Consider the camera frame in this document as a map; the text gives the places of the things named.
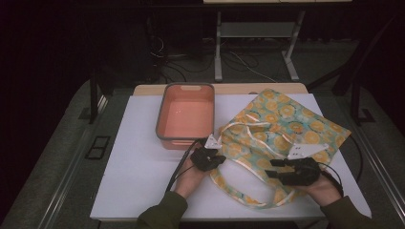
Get person's right hand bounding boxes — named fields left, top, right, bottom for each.
left=294, top=173, right=344, bottom=208

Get person's left hand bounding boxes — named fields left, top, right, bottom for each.
left=174, top=156, right=208, bottom=200

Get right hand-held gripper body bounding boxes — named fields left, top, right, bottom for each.
left=279, top=142, right=330, bottom=187

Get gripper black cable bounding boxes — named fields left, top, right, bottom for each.
left=316, top=135, right=365, bottom=198
left=164, top=138, right=206, bottom=193

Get citrus print cloth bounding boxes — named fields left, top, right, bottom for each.
left=208, top=88, right=352, bottom=210

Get grey metal stand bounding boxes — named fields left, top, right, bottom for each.
left=213, top=10, right=308, bottom=83

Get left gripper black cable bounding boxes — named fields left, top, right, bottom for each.
left=164, top=138, right=206, bottom=193

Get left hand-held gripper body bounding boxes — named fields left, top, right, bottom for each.
left=190, top=134, right=224, bottom=173

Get orange plastic bin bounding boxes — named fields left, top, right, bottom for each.
left=155, top=82, right=216, bottom=151

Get dark metal stand post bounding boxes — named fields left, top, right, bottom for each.
left=77, top=68, right=111, bottom=126
left=307, top=18, right=395, bottom=127

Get floor cables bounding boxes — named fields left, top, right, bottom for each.
left=149, top=34, right=278, bottom=84

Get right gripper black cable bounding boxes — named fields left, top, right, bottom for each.
left=316, top=135, right=365, bottom=198

